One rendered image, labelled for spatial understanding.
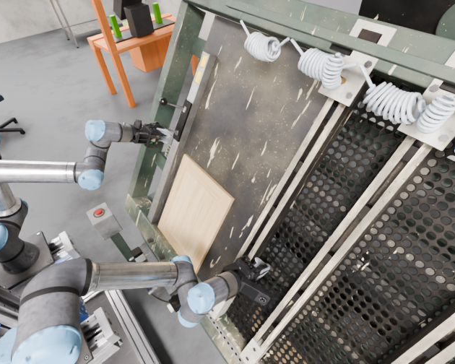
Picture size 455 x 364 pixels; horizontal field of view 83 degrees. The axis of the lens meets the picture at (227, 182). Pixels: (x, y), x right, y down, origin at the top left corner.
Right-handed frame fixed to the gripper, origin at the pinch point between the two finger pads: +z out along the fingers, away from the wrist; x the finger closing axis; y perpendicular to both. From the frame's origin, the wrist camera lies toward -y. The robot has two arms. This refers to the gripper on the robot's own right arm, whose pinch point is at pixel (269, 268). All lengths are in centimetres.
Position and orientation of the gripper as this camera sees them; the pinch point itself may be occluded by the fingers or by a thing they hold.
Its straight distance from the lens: 104.7
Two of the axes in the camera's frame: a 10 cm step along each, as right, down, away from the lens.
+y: -6.3, -5.7, 5.3
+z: 6.7, -0.6, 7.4
